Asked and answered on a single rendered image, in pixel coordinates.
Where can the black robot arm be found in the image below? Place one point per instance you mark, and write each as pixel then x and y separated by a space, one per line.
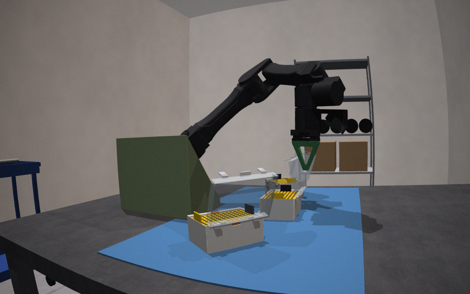
pixel 313 88

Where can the blue bench mat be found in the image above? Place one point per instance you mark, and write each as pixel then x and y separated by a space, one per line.
pixel 321 252

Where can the yellow pipette tip rack plate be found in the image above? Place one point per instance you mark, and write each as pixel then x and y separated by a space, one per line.
pixel 284 180
pixel 284 193
pixel 199 218

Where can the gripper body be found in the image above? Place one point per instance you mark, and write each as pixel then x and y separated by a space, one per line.
pixel 299 133

